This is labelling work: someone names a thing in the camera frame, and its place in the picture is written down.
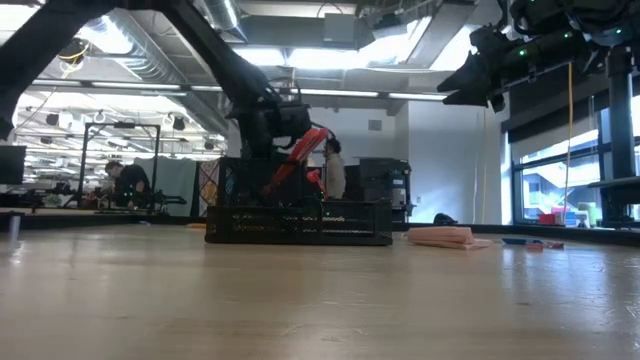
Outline colourful patterned banner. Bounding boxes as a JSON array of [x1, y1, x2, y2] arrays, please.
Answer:
[[197, 159, 221, 217]]

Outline black metal stand frame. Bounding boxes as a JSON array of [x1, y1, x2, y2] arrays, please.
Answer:
[[76, 121, 162, 210]]

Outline small red hanging object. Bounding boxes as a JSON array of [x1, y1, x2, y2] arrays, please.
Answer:
[[305, 168, 330, 202]]

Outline black background screen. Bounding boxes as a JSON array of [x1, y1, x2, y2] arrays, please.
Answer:
[[0, 144, 26, 185]]

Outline person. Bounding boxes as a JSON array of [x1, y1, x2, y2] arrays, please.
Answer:
[[103, 160, 152, 210], [321, 137, 348, 202]]

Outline long ceiling light strip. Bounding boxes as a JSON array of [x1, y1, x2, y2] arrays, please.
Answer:
[[189, 83, 449, 102]]

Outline silver spiral ceiling duct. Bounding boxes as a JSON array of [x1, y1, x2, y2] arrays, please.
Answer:
[[79, 7, 236, 134]]

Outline red-handled scissors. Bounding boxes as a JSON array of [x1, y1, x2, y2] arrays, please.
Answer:
[[260, 126, 332, 200]]

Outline coloured boxes behind window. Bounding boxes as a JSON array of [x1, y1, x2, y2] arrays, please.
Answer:
[[537, 201, 597, 227]]

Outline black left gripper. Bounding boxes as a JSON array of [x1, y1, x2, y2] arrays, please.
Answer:
[[227, 97, 314, 161]]

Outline black cabinet machine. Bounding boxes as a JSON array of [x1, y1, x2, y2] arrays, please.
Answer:
[[357, 156, 415, 222]]

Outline black rig post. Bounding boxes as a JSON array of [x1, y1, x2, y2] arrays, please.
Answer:
[[587, 44, 640, 230]]

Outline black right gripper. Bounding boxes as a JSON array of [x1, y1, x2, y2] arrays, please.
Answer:
[[436, 19, 609, 114]]

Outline yellow hanging cable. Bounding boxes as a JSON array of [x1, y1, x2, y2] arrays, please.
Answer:
[[563, 60, 575, 224]]

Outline black mesh desk organizer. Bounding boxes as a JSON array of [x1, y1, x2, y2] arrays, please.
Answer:
[[203, 156, 395, 247]]

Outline pale teal curtain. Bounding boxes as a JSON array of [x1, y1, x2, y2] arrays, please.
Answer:
[[133, 157, 199, 217]]

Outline grey ceiling box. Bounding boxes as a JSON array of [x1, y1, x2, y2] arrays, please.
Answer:
[[322, 12, 358, 44]]

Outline black ceiling dome camera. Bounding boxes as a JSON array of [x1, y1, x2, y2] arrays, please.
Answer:
[[55, 36, 91, 65]]

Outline pink sticky note pad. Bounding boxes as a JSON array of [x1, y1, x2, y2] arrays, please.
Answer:
[[406, 225, 495, 251]]

